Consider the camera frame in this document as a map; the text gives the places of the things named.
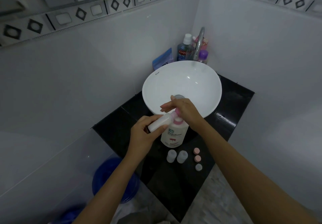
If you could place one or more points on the person's right hand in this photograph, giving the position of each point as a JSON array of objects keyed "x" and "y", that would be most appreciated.
[{"x": 187, "y": 112}]

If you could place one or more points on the person's left hand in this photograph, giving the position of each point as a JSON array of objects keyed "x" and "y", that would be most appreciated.
[{"x": 141, "y": 140}]

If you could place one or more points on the small translucent bottle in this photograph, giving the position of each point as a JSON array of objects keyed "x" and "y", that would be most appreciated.
[
  {"x": 182, "y": 157},
  {"x": 171, "y": 156},
  {"x": 161, "y": 122}
]

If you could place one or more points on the white hand sanitizer pump bottle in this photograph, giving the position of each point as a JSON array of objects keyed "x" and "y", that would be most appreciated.
[{"x": 173, "y": 137}]

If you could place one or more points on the pink cap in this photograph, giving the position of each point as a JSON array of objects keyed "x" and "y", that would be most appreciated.
[
  {"x": 196, "y": 151},
  {"x": 197, "y": 159}
]

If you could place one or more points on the white cap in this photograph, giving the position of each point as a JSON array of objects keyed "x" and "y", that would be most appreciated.
[{"x": 198, "y": 167}]

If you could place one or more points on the person's right forearm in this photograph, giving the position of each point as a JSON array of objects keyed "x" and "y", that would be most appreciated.
[{"x": 246, "y": 176}]

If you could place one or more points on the person's left forearm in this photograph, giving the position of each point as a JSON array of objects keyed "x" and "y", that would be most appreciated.
[{"x": 110, "y": 191}]

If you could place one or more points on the person's white printed shirt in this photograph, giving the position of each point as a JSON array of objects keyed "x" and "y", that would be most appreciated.
[{"x": 146, "y": 218}]

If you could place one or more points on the metal sink drain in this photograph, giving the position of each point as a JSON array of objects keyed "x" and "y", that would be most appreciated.
[{"x": 179, "y": 96}]

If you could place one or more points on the white ceramic sink basin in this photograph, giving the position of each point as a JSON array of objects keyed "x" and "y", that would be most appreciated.
[{"x": 181, "y": 80}]

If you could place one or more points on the blue plastic bucket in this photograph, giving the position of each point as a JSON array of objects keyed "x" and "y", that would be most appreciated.
[{"x": 105, "y": 176}]

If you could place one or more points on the blue pouch packet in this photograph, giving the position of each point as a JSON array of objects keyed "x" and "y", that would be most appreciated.
[{"x": 162, "y": 61}]

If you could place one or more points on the blue mouthwash bottle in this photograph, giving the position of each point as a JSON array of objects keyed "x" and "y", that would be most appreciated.
[{"x": 182, "y": 54}]

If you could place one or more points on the purple capped bottle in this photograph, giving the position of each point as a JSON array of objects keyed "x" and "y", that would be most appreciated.
[{"x": 203, "y": 54}]

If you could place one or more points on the pink red tube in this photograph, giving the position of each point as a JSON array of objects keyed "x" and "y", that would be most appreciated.
[{"x": 204, "y": 44}]

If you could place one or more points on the chrome faucet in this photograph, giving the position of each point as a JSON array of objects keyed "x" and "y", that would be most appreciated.
[{"x": 200, "y": 37}]

